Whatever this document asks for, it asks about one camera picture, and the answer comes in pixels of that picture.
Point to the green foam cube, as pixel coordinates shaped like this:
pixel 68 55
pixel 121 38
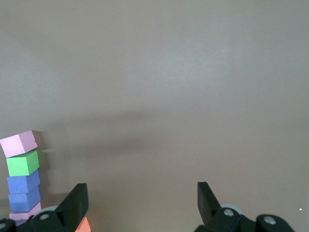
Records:
pixel 19 165

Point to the orange foam cube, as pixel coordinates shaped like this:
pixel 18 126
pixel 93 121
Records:
pixel 83 226

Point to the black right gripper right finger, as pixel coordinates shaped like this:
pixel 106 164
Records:
pixel 210 207

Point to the purple foam cube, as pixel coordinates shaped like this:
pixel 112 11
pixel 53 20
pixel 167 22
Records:
pixel 21 201
pixel 19 183

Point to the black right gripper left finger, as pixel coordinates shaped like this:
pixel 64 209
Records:
pixel 72 207

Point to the pink foam cube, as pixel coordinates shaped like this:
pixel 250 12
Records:
pixel 20 215
pixel 14 146

